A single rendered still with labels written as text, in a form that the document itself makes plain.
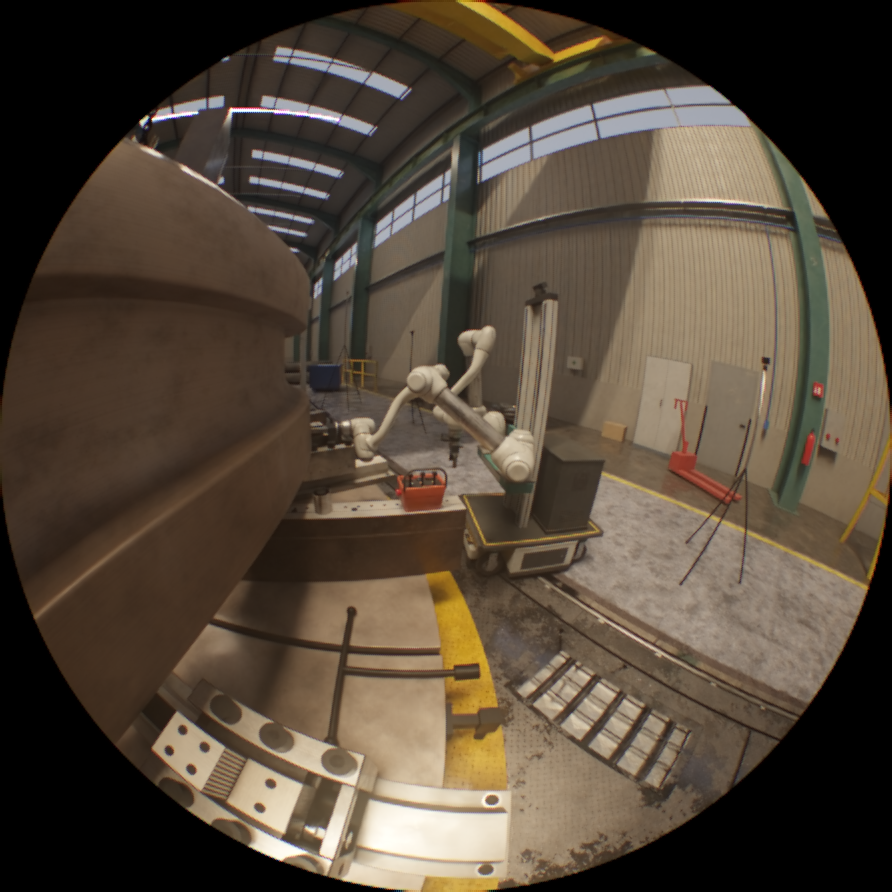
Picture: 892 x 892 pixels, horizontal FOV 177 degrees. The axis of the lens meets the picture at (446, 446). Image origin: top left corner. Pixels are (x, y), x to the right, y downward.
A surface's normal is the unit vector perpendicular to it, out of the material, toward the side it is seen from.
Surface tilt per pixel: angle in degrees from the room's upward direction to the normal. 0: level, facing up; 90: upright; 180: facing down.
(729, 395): 90
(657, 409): 90
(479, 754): 0
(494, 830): 0
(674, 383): 90
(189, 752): 0
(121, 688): 90
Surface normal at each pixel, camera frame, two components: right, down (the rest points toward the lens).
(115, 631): 0.99, 0.09
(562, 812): 0.06, -0.95
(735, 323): -0.80, 0.13
